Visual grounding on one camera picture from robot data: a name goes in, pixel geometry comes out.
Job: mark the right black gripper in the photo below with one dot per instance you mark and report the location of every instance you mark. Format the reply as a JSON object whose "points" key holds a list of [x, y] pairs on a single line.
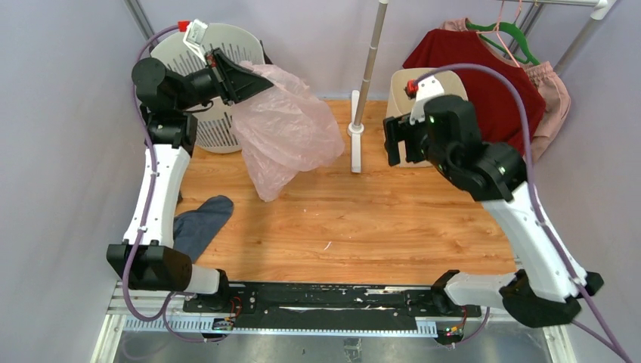
{"points": [[397, 129]]}

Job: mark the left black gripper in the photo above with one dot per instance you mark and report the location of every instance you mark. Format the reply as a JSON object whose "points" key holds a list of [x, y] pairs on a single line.
{"points": [[229, 79]]}

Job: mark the beige plastic trash bin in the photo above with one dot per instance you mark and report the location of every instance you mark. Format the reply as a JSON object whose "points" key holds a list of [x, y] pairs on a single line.
{"points": [[400, 104]]}

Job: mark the pink plastic trash bag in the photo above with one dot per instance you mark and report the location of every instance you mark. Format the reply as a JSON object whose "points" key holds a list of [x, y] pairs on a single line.
{"points": [[284, 131]]}

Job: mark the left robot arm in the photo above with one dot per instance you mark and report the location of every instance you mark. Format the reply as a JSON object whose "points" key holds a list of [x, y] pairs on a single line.
{"points": [[146, 258]]}

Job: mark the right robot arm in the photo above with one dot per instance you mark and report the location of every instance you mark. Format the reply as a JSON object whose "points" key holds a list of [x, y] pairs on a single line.
{"points": [[543, 292]]}

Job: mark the clothes rack pole with foot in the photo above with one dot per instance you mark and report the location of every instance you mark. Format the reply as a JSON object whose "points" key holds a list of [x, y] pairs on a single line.
{"points": [[355, 128]]}

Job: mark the white slotted laundry basket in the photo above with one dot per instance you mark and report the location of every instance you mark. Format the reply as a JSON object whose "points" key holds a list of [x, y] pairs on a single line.
{"points": [[214, 132]]}

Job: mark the red t-shirt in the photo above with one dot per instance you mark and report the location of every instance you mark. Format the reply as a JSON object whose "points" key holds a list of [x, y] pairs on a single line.
{"points": [[497, 113]]}

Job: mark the corner aluminium profile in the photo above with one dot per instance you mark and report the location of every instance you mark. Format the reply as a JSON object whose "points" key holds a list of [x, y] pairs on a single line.
{"points": [[140, 17]]}

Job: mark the pink clothes hanger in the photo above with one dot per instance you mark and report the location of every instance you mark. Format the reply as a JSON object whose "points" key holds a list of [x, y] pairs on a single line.
{"points": [[500, 27]]}

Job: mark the green clothes hanger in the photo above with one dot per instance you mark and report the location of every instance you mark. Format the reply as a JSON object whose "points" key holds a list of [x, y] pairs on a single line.
{"points": [[528, 58]]}

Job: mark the pink garment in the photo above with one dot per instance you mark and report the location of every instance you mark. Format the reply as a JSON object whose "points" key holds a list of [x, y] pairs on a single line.
{"points": [[550, 87]]}

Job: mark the grey-blue cloth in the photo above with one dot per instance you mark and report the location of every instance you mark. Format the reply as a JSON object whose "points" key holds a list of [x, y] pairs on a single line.
{"points": [[194, 230]]}

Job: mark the right rack pole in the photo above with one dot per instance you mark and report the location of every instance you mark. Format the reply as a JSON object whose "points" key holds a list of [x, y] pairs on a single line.
{"points": [[528, 12]]}

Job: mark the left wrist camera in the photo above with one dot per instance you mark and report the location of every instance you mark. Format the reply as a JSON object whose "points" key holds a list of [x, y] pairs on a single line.
{"points": [[194, 32]]}

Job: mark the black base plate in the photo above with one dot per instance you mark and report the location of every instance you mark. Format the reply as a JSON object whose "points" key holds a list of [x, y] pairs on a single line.
{"points": [[348, 308]]}

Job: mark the aluminium frame rail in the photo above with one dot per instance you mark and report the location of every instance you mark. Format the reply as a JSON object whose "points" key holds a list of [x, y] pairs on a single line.
{"points": [[143, 310]]}

